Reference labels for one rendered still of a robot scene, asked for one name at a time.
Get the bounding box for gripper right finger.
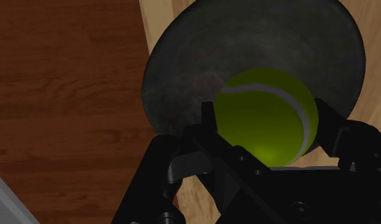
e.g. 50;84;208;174
314;97;381;174

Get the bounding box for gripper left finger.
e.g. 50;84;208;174
111;101;273;224

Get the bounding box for yellow-green tennis ball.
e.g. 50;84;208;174
213;68;319;167

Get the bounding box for grey box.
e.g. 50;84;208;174
0;167;41;224

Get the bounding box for dark grey round plate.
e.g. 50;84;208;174
141;0;367;155

